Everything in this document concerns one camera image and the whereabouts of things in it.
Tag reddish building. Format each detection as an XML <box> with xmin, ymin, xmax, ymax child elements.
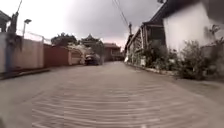
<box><xmin>102</xmin><ymin>42</ymin><xmax>125</xmax><ymax>62</ymax></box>

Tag dark vehicle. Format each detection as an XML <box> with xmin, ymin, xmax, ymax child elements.
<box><xmin>83</xmin><ymin>53</ymin><xmax>102</xmax><ymax>66</ymax></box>

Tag grey concrete road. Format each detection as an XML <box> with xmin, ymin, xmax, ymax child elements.
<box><xmin>0</xmin><ymin>60</ymin><xmax>224</xmax><ymax>128</ymax></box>

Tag pole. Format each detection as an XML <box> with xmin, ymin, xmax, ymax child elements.
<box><xmin>128</xmin><ymin>21</ymin><xmax>134</xmax><ymax>36</ymax></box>

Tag building with dark roof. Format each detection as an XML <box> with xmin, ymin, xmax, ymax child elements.
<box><xmin>123</xmin><ymin>21</ymin><xmax>167</xmax><ymax>68</ymax></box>

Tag trees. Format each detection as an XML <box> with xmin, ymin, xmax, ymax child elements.
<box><xmin>50</xmin><ymin>32</ymin><xmax>79</xmax><ymax>48</ymax></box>

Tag green bushes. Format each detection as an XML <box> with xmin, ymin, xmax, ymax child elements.
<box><xmin>143</xmin><ymin>36</ymin><xmax>224</xmax><ymax>81</ymax></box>

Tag white building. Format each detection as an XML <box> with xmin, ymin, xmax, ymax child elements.
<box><xmin>149</xmin><ymin>0</ymin><xmax>224</xmax><ymax>78</ymax></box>

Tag concrete kerb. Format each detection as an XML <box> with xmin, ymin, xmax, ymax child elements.
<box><xmin>0</xmin><ymin>67</ymin><xmax>51</xmax><ymax>81</ymax></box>

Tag street lamp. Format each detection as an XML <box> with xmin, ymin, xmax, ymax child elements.
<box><xmin>21</xmin><ymin>18</ymin><xmax>33</xmax><ymax>39</ymax></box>

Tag white gate wall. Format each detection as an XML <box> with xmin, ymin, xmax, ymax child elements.
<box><xmin>68</xmin><ymin>44</ymin><xmax>86</xmax><ymax>66</ymax></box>

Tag red wall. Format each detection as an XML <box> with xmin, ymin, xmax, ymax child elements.
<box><xmin>43</xmin><ymin>43</ymin><xmax>71</xmax><ymax>69</ymax></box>

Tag pale concrete wall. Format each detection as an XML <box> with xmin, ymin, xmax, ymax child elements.
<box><xmin>0</xmin><ymin>32</ymin><xmax>45</xmax><ymax>74</ymax></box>

